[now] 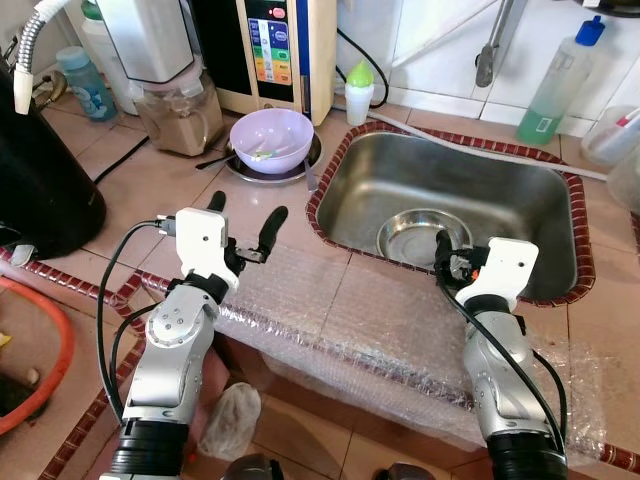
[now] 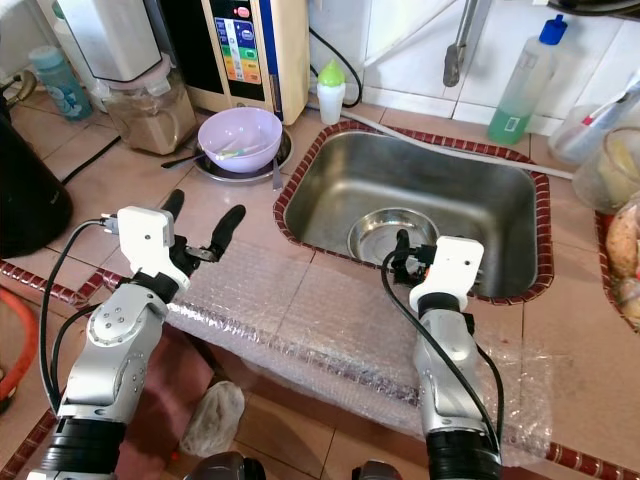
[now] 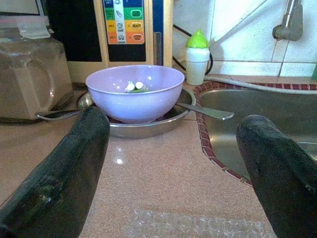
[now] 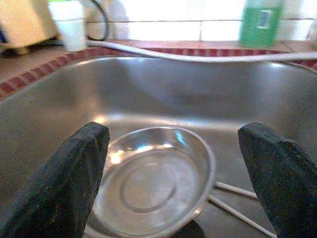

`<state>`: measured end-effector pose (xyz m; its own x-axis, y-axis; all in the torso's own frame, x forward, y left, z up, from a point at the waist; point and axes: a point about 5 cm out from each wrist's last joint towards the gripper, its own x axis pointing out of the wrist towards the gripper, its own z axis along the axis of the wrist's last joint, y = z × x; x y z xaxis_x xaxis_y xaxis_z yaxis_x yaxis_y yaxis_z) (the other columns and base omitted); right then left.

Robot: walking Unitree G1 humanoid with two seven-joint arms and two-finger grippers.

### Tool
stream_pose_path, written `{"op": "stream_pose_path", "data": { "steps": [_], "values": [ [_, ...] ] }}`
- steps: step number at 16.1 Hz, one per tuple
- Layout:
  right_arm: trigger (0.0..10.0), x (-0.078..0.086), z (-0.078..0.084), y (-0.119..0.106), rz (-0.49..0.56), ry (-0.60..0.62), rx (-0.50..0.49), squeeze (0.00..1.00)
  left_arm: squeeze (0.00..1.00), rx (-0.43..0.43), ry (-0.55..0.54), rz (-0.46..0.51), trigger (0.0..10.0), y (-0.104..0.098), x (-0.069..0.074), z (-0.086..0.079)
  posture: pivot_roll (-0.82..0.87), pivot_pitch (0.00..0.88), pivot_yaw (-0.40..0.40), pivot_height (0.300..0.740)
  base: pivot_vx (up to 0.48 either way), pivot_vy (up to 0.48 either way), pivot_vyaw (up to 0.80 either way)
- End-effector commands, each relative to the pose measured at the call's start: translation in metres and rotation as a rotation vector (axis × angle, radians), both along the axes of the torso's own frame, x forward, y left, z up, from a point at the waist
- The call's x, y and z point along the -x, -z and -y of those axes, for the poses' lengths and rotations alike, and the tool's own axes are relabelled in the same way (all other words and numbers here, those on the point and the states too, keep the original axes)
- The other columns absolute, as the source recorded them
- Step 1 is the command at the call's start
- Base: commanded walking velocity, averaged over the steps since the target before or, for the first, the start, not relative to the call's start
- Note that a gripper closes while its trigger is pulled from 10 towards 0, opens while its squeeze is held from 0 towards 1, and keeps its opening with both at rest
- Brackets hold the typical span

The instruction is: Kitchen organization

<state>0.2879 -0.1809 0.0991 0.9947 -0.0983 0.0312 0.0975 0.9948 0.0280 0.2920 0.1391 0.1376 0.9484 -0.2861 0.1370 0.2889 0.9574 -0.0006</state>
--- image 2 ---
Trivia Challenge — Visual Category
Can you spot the purple plastic bowl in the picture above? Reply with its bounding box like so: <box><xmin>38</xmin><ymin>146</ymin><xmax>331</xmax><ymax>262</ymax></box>
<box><xmin>197</xmin><ymin>107</ymin><xmax>283</xmax><ymax>174</ymax></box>

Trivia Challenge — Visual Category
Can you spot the large stainless steel bowl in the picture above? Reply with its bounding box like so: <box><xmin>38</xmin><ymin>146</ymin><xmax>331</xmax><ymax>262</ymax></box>
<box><xmin>192</xmin><ymin>130</ymin><xmax>293</xmax><ymax>184</ymax></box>

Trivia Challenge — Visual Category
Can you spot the stainless steel sink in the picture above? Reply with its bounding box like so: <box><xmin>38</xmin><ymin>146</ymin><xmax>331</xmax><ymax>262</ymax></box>
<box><xmin>285</xmin><ymin>132</ymin><xmax>539</xmax><ymax>299</ymax></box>

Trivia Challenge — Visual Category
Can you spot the clear bubble wrap sheet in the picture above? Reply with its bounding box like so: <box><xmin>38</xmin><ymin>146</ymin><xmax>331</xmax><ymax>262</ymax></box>
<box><xmin>160</xmin><ymin>240</ymin><xmax>556</xmax><ymax>461</ymax></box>

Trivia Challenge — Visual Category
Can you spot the maroon hanging cloth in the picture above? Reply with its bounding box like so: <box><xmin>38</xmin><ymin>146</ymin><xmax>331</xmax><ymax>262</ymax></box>
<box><xmin>150</xmin><ymin>330</ymin><xmax>221</xmax><ymax>471</ymax></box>

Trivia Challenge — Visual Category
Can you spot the white blender with glass jar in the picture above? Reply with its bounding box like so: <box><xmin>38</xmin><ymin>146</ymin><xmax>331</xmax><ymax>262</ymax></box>
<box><xmin>55</xmin><ymin>0</ymin><xmax>196</xmax><ymax>156</ymax></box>

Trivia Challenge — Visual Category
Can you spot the small blue plastic bottle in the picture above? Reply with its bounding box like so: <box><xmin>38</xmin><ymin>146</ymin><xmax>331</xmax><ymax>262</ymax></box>
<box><xmin>28</xmin><ymin>46</ymin><xmax>93</xmax><ymax>123</ymax></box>

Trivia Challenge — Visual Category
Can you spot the white bottle with green cap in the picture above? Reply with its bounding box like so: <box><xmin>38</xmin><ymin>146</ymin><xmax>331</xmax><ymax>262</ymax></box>
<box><xmin>316</xmin><ymin>60</ymin><xmax>347</xmax><ymax>126</ymax></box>

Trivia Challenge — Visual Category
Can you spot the beige water ionizer appliance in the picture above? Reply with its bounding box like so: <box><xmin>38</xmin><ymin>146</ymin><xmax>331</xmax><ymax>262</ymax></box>
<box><xmin>160</xmin><ymin>0</ymin><xmax>311</xmax><ymax>125</ymax></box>

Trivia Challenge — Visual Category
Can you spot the grey rag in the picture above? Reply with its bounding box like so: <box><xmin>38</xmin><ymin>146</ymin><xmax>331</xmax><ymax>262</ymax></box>
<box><xmin>182</xmin><ymin>380</ymin><xmax>247</xmax><ymax>459</ymax></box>

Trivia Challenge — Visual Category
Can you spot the orange plastic basin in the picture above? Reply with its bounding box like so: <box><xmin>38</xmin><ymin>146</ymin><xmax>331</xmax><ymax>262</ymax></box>
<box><xmin>0</xmin><ymin>288</ymin><xmax>41</xmax><ymax>401</ymax></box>

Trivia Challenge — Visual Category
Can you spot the green dish soap bottle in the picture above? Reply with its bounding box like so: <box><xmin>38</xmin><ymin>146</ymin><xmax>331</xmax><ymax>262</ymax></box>
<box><xmin>487</xmin><ymin>15</ymin><xmax>569</xmax><ymax>146</ymax></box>

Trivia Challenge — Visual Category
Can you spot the metal faucet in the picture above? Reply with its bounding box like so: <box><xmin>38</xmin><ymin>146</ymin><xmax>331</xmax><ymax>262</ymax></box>
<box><xmin>443</xmin><ymin>0</ymin><xmax>496</xmax><ymax>88</ymax></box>

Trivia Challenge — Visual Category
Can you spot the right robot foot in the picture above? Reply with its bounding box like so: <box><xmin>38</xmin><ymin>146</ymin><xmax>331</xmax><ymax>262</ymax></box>
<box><xmin>350</xmin><ymin>460</ymin><xmax>406</xmax><ymax>480</ymax></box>

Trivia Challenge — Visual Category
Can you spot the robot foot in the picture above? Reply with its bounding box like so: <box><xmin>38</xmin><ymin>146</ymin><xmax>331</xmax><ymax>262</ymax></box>
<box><xmin>350</xmin><ymin>460</ymin><xmax>406</xmax><ymax>480</ymax></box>
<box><xmin>195</xmin><ymin>452</ymin><xmax>266</xmax><ymax>480</ymax></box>

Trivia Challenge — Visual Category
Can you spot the clear plastic container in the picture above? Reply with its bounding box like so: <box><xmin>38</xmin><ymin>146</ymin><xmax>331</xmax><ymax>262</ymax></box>
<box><xmin>550</xmin><ymin>100</ymin><xmax>640</xmax><ymax>166</ymax></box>

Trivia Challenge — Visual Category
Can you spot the basket of food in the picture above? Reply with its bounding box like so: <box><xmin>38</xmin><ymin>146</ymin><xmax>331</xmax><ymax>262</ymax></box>
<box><xmin>600</xmin><ymin>195</ymin><xmax>640</xmax><ymax>331</ymax></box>

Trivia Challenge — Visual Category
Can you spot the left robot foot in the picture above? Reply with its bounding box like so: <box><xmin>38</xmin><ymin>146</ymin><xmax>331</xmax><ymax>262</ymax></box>
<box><xmin>195</xmin><ymin>452</ymin><xmax>266</xmax><ymax>480</ymax></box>

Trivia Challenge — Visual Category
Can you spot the clear plastic cup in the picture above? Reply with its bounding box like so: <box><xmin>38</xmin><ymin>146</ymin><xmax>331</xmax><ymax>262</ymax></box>
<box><xmin>600</xmin><ymin>128</ymin><xmax>640</xmax><ymax>213</ymax></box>

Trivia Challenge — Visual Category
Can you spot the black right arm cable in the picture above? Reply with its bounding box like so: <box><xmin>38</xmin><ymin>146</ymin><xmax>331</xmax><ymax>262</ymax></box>
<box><xmin>380</xmin><ymin>250</ymin><xmax>506</xmax><ymax>441</ymax></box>

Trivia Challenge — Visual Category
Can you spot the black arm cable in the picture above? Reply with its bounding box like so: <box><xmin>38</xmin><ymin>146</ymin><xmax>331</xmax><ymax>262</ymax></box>
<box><xmin>380</xmin><ymin>250</ymin><xmax>506</xmax><ymax>441</ymax></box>
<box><xmin>38</xmin><ymin>218</ymin><xmax>121</xmax><ymax>416</ymax></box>

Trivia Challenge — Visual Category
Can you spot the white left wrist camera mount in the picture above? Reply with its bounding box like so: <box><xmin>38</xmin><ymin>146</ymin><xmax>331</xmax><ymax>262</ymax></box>
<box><xmin>117</xmin><ymin>205</ymin><xmax>183</xmax><ymax>286</ymax></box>

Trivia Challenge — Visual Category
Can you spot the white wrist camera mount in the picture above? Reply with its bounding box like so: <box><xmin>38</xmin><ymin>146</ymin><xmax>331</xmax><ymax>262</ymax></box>
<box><xmin>117</xmin><ymin>205</ymin><xmax>183</xmax><ymax>286</ymax></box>
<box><xmin>408</xmin><ymin>236</ymin><xmax>485</xmax><ymax>311</ymax></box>

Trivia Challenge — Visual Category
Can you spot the black handled spoon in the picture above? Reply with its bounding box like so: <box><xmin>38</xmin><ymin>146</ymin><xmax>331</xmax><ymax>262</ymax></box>
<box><xmin>162</xmin><ymin>150</ymin><xmax>203</xmax><ymax>169</ymax></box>

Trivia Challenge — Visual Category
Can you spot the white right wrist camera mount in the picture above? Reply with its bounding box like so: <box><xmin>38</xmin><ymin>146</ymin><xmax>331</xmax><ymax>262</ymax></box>
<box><xmin>408</xmin><ymin>236</ymin><xmax>485</xmax><ymax>311</ymax></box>

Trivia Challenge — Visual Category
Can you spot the white hose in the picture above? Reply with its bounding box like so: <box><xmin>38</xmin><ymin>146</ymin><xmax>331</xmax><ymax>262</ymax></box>
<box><xmin>345</xmin><ymin>108</ymin><xmax>576</xmax><ymax>181</ymax></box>

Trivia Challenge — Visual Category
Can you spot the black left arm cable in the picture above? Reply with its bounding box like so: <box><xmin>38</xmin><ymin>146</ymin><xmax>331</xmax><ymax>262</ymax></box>
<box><xmin>38</xmin><ymin>218</ymin><xmax>121</xmax><ymax>416</ymax></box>

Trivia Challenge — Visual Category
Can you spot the black appliance power cable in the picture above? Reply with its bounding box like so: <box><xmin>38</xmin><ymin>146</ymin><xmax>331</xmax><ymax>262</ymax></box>
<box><xmin>308</xmin><ymin>28</ymin><xmax>363</xmax><ymax>109</ymax></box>

